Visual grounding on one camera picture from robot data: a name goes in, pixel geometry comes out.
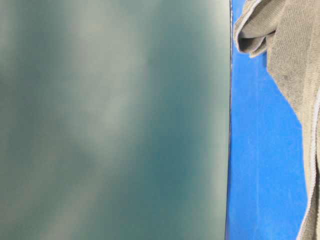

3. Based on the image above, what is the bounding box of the large grey towel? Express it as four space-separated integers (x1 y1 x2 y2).
233 0 320 240

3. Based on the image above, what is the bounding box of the blue table mat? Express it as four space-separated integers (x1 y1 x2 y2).
225 0 309 240

